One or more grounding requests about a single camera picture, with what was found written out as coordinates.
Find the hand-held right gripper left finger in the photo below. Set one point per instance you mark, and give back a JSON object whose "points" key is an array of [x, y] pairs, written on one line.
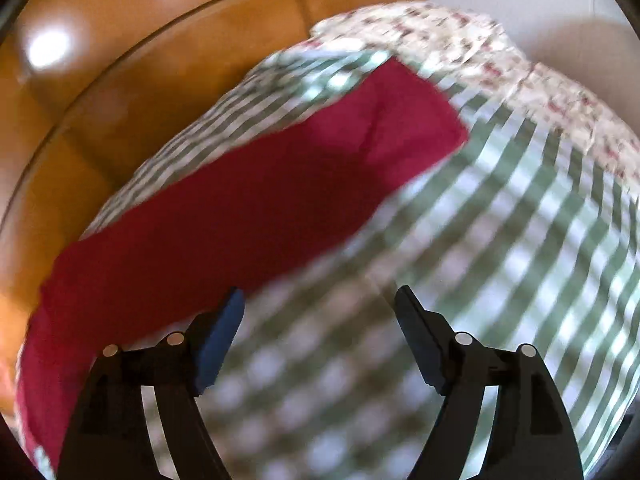
{"points": [[219, 347]]}

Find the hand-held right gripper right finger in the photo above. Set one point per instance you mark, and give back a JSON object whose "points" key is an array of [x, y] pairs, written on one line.
{"points": [[422, 345]]}

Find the floral patterned blanket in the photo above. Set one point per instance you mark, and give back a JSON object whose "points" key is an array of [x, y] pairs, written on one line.
{"points": [[465, 45]]}

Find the green checked bed sheet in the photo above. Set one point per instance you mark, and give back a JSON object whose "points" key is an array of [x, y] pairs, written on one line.
{"points": [[500, 260]]}

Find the red cloth garment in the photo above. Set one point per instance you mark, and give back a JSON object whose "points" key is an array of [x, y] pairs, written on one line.
{"points": [[225, 210]]}

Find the orange wooden panelled wardrobe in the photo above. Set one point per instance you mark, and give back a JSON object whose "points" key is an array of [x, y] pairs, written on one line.
{"points": [[150, 50]]}

